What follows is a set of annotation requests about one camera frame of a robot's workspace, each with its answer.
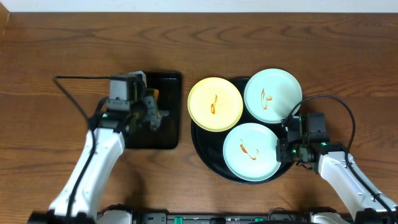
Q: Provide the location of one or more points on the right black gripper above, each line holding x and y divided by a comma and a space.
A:
282, 155

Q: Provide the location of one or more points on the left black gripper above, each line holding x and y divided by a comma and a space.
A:
145, 118

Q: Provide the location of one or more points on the orange green sponge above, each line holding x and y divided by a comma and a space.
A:
154, 94

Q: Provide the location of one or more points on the pale blue plate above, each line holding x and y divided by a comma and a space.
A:
249, 151
271, 94

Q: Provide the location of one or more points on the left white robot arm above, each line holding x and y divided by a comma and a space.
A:
115, 118

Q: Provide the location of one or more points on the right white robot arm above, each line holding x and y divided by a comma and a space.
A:
332, 161

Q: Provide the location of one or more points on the black rectangular tray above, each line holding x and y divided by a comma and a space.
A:
166, 136

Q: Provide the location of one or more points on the black round tray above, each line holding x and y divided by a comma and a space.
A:
209, 145

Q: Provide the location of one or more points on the yellow plate with sauce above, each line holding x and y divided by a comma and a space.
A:
215, 104

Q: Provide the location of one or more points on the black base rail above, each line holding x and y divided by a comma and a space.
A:
148, 216

